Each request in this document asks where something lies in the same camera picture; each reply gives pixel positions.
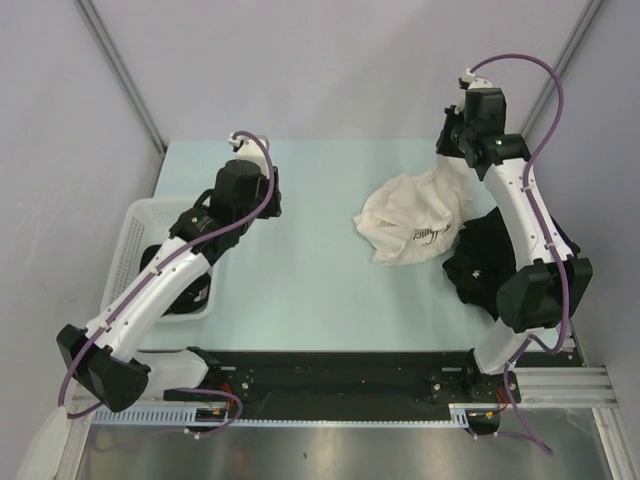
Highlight aluminium frame rail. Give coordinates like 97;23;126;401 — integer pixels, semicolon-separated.
101;367;618;413

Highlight white plastic laundry basket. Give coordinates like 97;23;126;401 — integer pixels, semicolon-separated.
100;196;218;323

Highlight left aluminium corner post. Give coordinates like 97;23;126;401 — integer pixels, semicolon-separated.
73;0;167;157

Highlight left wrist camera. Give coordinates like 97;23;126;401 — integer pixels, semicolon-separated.
228;135;268;176

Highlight white t shirt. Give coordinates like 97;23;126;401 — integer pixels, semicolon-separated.
354;155;475;267

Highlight aluminium corner post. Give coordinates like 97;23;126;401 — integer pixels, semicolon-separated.
73;0;167;157
508;1;609;154

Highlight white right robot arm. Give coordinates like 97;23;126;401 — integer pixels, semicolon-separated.
436;80;593;401

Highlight white slotted cable duct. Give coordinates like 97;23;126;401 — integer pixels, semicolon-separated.
91;404;498;429

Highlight stack of black t shirts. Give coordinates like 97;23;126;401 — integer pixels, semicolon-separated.
443;208;593;333

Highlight right aluminium corner post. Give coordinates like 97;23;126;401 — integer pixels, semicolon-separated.
508;1;609;154

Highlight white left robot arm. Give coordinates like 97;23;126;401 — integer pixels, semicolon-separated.
56;159;281;412

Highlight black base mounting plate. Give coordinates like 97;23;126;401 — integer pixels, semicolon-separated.
163;350;521;423

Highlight black t shirt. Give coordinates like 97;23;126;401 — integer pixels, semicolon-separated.
161;267;212;321

